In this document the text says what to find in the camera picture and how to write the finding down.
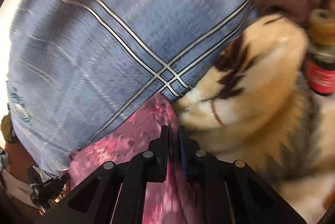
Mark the teal cloth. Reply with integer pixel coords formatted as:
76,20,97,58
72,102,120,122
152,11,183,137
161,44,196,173
0,149,9,175

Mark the blue plaid quilt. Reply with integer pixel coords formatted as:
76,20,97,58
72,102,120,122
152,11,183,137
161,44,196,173
6,0,301,178

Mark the red and black container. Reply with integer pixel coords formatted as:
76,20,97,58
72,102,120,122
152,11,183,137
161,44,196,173
304,55,335,97

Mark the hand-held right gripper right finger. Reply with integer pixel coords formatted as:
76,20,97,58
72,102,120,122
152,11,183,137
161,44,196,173
178,126,307,224

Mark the pink floral shirt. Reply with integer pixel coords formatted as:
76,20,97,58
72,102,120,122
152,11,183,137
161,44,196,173
62,93,231,224

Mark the olive green cloth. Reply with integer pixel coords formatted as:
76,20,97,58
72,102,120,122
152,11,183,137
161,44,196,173
1,114,15,143

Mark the yellow round object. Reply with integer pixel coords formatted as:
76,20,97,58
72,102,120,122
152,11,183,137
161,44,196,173
308,8,335,45

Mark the cream leaf-print blanket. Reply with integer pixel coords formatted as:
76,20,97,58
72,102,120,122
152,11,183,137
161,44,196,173
174,14,335,224

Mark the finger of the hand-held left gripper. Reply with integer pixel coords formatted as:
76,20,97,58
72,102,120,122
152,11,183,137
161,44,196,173
51,173,71,185

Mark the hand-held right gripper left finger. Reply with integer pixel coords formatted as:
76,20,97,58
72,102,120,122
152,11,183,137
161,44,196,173
34,125,171,224

